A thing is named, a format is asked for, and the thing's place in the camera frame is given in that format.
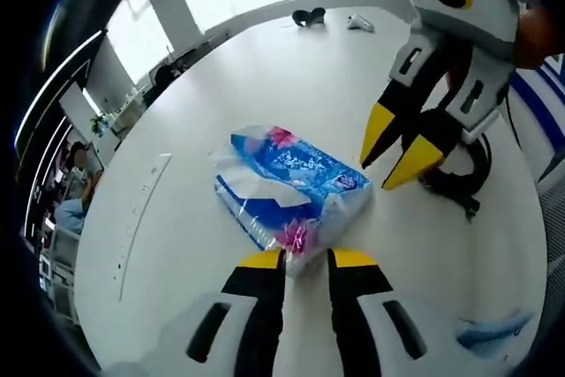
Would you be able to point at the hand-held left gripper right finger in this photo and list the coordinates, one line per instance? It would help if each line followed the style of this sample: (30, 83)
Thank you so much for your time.
(353, 319)

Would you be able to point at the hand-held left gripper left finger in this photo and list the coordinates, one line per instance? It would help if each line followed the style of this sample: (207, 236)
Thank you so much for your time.
(260, 319)

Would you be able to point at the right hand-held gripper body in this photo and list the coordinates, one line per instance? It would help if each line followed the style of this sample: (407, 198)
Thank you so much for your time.
(485, 15)

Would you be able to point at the blue tissue pack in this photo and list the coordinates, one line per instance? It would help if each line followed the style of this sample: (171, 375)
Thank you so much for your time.
(300, 165)

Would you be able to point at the blue pad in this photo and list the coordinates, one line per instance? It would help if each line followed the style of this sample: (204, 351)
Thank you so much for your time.
(490, 333)

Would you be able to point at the person's right hand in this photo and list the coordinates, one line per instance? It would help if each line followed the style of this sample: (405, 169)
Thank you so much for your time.
(545, 37)

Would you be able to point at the white blue striped cloth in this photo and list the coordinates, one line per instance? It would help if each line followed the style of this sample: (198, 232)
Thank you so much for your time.
(538, 121)

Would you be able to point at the small white object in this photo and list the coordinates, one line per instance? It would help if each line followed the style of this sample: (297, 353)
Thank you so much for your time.
(359, 24)

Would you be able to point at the small black object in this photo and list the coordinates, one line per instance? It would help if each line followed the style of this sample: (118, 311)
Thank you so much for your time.
(309, 17)

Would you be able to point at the grey mesh chair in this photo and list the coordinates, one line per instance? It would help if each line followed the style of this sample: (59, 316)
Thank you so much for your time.
(554, 218)

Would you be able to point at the green potted plant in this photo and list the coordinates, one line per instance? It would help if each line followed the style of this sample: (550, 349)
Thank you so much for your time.
(99, 125)

